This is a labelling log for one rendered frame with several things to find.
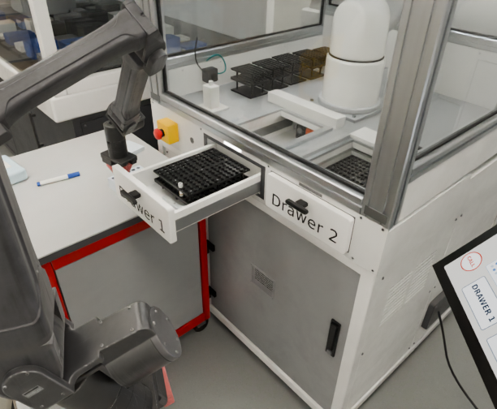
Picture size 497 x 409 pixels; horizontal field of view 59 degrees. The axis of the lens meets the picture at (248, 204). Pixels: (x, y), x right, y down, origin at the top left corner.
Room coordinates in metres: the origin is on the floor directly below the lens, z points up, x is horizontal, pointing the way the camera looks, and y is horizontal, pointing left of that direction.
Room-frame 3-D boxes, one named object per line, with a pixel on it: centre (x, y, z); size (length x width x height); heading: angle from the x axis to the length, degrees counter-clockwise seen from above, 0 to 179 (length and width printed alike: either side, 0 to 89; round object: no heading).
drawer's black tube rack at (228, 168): (1.11, 0.14, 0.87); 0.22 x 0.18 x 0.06; 132
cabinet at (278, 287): (1.47, -0.33, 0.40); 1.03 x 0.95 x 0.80; 42
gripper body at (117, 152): (1.18, 0.40, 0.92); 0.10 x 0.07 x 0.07; 53
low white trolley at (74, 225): (1.28, 0.56, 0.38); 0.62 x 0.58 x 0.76; 42
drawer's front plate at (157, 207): (0.97, 0.29, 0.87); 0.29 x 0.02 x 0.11; 42
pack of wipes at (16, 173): (1.27, 0.83, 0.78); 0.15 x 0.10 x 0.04; 49
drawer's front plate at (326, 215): (0.95, -0.15, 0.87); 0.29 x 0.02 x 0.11; 42
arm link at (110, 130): (1.18, 0.40, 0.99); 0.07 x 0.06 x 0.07; 149
